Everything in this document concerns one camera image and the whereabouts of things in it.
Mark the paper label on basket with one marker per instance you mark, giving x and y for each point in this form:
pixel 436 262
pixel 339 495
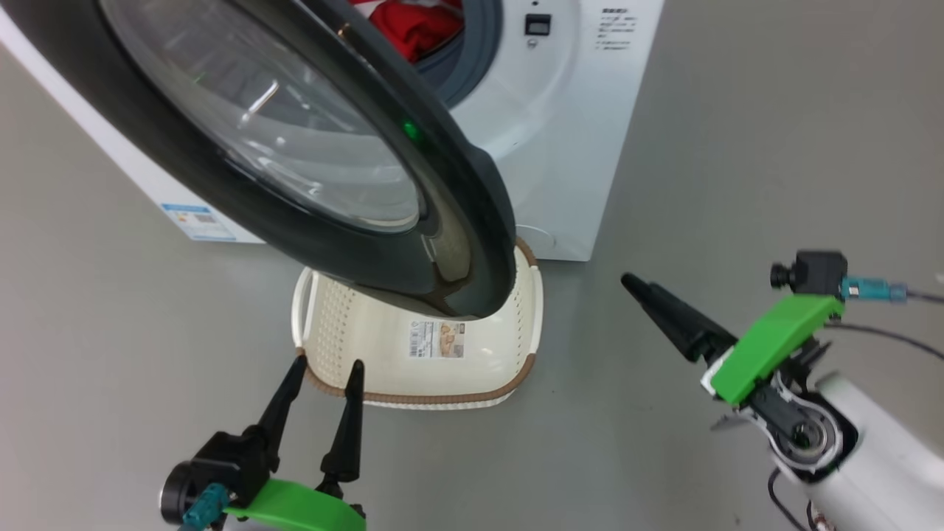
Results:
pixel 436 339

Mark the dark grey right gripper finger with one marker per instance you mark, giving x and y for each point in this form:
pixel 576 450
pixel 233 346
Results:
pixel 689 343
pixel 686 313

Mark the red garment with white stripe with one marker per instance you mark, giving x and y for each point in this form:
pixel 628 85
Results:
pixel 413 29

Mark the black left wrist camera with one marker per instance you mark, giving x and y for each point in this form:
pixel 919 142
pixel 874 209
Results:
pixel 221 461

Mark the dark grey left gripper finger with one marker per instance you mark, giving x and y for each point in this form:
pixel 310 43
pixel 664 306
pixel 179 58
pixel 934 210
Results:
pixel 346 435
pixel 284 413

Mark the white front-load washing machine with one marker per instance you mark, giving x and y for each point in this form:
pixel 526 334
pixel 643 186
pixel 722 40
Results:
pixel 560 147

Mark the blue energy label sticker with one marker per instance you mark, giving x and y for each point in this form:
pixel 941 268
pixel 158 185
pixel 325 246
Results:
pixel 198 223

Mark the cream perforated laundry basket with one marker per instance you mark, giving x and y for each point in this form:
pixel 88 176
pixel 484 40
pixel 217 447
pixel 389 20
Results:
pixel 383 354

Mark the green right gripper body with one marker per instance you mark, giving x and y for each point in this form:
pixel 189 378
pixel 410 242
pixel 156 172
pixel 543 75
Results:
pixel 774 339

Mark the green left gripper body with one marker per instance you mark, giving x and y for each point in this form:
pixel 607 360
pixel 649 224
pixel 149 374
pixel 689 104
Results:
pixel 295 510

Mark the dark grey round washer door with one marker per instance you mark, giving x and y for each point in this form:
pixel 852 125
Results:
pixel 472 221

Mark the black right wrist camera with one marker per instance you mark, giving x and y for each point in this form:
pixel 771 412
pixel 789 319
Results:
pixel 815 271

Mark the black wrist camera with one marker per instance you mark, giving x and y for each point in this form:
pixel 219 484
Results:
pixel 815 271
pixel 221 461

